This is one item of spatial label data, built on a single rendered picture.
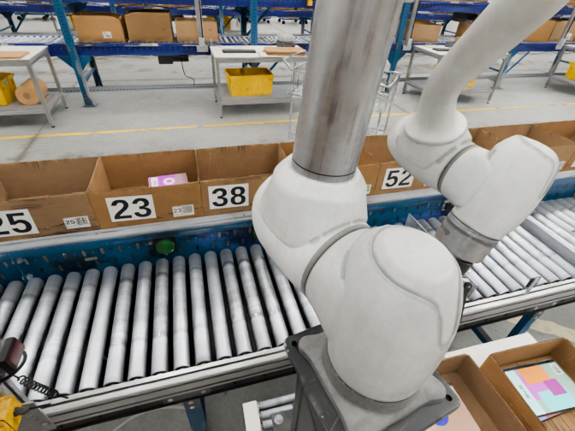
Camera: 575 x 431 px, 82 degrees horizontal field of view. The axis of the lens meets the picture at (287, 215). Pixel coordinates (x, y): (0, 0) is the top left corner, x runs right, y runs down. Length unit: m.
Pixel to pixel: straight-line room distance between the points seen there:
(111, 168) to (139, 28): 3.99
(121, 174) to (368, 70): 1.36
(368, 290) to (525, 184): 0.31
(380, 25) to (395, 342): 0.36
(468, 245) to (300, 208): 0.30
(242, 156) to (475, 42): 1.25
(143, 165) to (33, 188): 0.45
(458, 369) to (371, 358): 0.79
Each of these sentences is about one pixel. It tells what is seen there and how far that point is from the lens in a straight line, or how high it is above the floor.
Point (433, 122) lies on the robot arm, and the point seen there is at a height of 1.53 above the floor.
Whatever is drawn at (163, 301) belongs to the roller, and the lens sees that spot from 1.30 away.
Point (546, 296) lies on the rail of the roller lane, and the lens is 1.71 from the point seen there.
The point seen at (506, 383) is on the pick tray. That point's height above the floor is 0.83.
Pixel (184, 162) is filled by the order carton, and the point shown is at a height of 0.99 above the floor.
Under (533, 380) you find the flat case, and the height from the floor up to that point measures 0.79.
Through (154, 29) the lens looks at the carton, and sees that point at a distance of 5.46.
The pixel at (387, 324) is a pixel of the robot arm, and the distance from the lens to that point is 0.41.
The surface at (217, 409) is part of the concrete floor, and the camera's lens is 1.89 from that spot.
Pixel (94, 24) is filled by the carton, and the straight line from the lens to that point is 5.56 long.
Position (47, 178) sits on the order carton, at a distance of 1.72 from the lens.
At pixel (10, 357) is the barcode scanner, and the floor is 1.08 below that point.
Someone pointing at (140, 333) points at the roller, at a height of 0.75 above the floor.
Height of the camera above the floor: 1.73
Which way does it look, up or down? 37 degrees down
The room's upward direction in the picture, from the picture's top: 3 degrees clockwise
